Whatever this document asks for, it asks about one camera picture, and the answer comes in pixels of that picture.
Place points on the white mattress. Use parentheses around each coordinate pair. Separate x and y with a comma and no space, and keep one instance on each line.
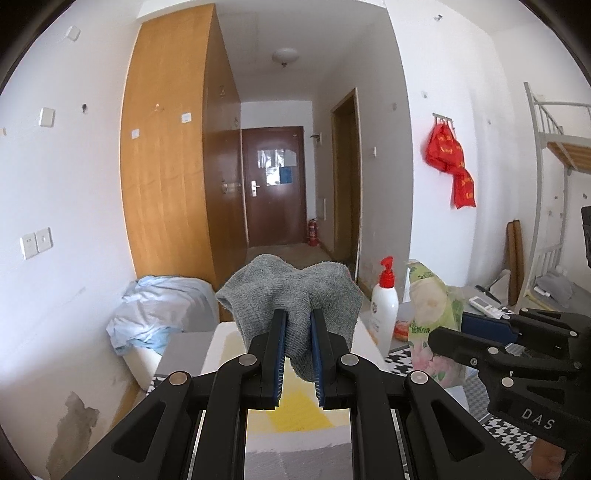
(143,369)

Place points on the grey cushion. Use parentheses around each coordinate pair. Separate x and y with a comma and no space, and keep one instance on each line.
(563,288)

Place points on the wooden wardrobe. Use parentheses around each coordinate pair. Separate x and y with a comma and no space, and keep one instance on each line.
(161,184)

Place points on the white red-pump lotion bottle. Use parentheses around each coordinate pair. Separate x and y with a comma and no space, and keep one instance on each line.
(383,314)

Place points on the blue door notice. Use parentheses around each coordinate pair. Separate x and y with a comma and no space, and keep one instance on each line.
(286,175)

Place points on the large red printed bag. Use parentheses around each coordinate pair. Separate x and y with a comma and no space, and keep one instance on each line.
(443,147)

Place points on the white remote control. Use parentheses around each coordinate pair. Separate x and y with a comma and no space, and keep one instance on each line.
(482,304)

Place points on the grey sock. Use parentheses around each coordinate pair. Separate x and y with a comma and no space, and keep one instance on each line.
(277,290)

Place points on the metal wall hook rack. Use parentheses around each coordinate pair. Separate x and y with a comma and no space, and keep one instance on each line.
(443,116)

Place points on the houndstooth tablecloth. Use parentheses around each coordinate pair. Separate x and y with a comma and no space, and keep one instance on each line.
(508,438)

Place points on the red fire extinguisher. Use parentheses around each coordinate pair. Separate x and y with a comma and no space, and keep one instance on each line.
(313,233)

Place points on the round ceiling lamp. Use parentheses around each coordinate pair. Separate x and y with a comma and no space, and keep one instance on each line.
(285,55)

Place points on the person's right hand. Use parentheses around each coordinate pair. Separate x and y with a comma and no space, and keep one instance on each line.
(547,461)

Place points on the small red printed bag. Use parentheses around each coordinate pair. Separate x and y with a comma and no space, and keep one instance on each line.
(464,189)

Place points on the red snack packet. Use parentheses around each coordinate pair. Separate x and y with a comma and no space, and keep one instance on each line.
(400,330)

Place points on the floral tissue pack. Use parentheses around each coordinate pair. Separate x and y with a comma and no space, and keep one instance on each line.
(429,304)

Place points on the small black object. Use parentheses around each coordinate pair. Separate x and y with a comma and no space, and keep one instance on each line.
(487,293)

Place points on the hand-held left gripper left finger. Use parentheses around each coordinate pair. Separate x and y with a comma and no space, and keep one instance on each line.
(277,355)

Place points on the wooden poles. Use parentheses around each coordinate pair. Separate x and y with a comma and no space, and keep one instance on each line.
(515,263)

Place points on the white foam box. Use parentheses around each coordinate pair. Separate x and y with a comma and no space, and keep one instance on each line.
(221,346)

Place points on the light blue bedsheet pile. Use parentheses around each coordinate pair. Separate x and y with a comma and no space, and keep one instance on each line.
(157,304)

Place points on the wooden side doorway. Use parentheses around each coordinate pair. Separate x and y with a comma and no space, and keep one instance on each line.
(345,184)

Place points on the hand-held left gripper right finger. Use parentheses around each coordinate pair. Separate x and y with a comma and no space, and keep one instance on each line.
(318,355)

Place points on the dark brown entrance door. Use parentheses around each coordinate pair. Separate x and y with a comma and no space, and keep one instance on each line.
(277,212)

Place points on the white wall switch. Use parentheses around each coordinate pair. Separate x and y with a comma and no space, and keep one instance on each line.
(73,33)
(44,240)
(46,117)

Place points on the white wall socket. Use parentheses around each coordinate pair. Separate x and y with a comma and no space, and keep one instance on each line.
(28,245)

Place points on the white metal bunk bed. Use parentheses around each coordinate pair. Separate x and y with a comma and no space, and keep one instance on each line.
(565,152)

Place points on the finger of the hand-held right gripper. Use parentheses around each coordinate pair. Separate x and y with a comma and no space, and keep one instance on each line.
(461,346)
(485,327)

